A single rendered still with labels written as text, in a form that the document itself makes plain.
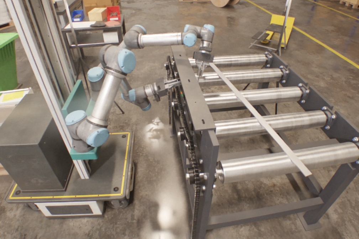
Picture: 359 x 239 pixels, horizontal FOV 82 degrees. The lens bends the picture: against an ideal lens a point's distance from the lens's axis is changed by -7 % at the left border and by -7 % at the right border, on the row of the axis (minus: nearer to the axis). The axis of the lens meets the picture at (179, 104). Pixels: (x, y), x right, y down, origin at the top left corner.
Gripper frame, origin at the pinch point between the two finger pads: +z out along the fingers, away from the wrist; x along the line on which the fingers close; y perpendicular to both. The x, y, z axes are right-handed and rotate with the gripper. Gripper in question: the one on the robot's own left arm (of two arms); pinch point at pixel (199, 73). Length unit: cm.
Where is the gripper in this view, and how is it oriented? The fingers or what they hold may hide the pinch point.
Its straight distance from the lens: 149.2
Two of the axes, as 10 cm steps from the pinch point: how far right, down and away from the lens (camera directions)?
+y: -1.3, -1.7, 9.8
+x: -9.7, -1.7, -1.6
